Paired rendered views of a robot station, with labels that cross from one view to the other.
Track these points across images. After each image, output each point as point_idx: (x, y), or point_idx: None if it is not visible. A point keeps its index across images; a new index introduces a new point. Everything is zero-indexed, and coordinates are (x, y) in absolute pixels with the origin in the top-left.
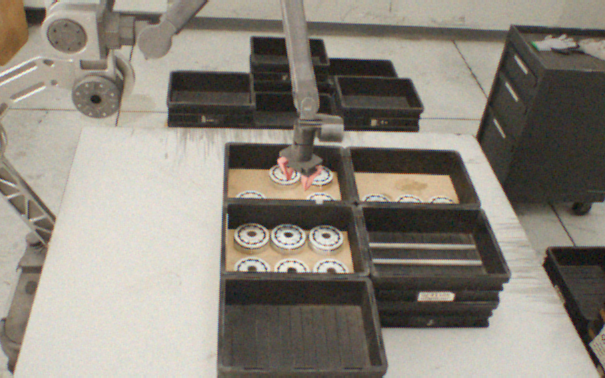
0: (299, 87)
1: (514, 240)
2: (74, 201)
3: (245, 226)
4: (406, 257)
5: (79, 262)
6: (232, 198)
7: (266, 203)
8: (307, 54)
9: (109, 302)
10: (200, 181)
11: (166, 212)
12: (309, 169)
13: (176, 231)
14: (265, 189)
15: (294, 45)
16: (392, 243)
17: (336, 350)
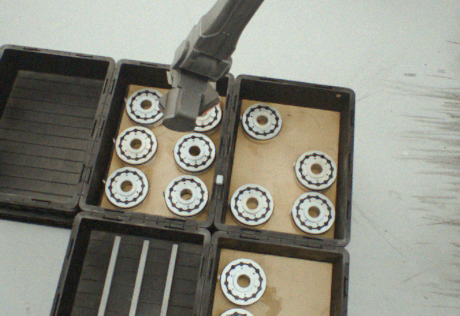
0: (196, 25)
1: None
2: None
3: (217, 108)
4: (147, 298)
5: None
6: (237, 83)
7: (224, 117)
8: (222, 8)
9: (183, 18)
10: (361, 107)
11: (305, 68)
12: (159, 102)
13: (274, 76)
14: (296, 148)
15: None
16: (176, 288)
17: (31, 174)
